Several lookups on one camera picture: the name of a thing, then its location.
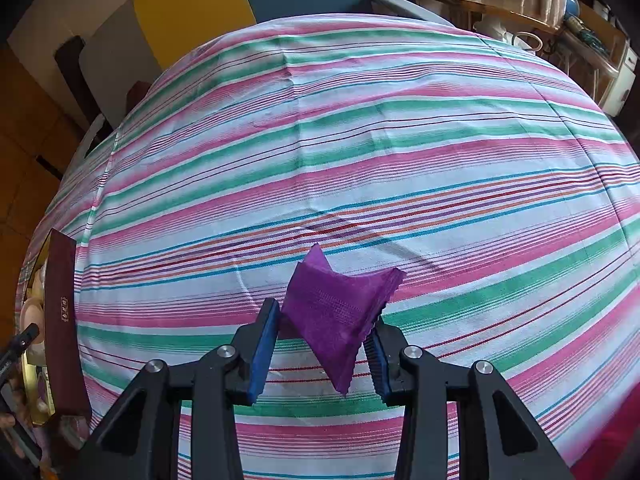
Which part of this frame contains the gold metal tin tray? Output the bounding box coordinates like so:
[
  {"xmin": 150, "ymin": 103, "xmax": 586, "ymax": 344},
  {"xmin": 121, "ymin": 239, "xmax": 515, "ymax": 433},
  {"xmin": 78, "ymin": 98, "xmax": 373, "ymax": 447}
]
[{"xmin": 21, "ymin": 230, "xmax": 91, "ymax": 426}]

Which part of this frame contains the peach silicone cup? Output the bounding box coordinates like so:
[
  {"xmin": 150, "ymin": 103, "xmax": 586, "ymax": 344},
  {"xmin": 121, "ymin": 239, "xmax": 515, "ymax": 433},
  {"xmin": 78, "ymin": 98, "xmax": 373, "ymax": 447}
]
[{"xmin": 20, "ymin": 297, "xmax": 44, "ymax": 344}]

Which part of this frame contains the striped pink green bedspread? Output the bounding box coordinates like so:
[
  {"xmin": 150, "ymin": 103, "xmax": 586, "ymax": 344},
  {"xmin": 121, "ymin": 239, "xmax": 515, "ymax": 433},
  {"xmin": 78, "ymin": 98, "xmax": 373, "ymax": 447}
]
[{"xmin": 24, "ymin": 14, "xmax": 639, "ymax": 464}]

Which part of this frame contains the wooden wardrobe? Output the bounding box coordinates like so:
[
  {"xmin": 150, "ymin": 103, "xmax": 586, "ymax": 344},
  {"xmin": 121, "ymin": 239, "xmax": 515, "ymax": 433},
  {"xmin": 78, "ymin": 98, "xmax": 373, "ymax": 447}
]
[{"xmin": 0, "ymin": 42, "xmax": 82, "ymax": 341}]

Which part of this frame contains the grey yellow blue sofa chair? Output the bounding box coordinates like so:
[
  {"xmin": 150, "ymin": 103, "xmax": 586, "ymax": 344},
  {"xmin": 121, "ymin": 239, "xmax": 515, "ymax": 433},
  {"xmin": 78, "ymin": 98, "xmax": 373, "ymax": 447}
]
[{"xmin": 54, "ymin": 0, "xmax": 443, "ymax": 127}]

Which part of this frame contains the white kettle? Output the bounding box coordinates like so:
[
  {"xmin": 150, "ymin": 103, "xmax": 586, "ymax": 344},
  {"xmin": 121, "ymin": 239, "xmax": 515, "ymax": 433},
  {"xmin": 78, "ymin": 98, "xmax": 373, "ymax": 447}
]
[{"xmin": 472, "ymin": 14, "xmax": 544, "ymax": 53}]

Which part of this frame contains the wooden desk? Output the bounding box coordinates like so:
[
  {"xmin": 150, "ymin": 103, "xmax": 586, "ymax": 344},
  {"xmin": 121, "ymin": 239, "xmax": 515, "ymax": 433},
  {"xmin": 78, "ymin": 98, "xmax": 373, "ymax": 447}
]
[{"xmin": 435, "ymin": 0, "xmax": 560, "ymax": 34}]

